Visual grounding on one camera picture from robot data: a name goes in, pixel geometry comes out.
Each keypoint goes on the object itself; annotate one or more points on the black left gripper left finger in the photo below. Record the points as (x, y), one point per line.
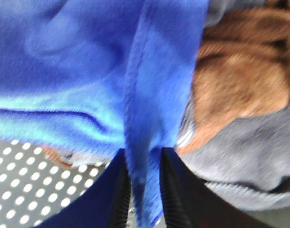
(104, 205)

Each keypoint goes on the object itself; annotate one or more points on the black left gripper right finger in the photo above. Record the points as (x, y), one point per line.
(188, 203)

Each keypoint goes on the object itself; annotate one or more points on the blue towel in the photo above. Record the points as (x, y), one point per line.
(100, 77)

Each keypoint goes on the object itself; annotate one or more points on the grey towel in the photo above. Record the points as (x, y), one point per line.
(248, 162)

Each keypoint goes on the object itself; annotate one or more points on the brown towel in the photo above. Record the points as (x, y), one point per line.
(243, 70)

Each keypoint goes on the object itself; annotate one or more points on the grey perforated laundry basket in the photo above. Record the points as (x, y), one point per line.
(33, 188)

